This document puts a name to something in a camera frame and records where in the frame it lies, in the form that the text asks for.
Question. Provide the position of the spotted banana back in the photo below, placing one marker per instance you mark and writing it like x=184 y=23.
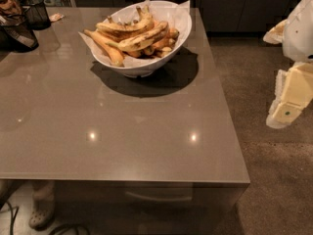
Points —
x=126 y=30

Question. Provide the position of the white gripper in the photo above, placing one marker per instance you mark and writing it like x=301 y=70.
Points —
x=299 y=33

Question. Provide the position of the black mesh basket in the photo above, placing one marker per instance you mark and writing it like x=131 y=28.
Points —
x=19 y=33

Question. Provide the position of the long banana front left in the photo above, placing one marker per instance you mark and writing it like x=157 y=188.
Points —
x=115 y=55

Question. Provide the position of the spotted banana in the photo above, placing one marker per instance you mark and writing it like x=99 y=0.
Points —
x=126 y=30
x=143 y=40

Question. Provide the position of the drawer handle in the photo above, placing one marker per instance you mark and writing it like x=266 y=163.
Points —
x=160 y=198

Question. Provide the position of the small bananas right pile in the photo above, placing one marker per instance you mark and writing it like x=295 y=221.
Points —
x=160 y=48

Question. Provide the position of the small wrapper on table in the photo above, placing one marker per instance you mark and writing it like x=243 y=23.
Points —
x=56 y=17

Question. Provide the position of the black mesh cup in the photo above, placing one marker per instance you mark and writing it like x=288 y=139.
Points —
x=36 y=14

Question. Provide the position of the grey clog shoe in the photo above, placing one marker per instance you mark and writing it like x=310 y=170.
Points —
x=41 y=214

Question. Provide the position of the white bowl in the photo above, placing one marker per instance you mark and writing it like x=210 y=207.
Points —
x=140 y=67

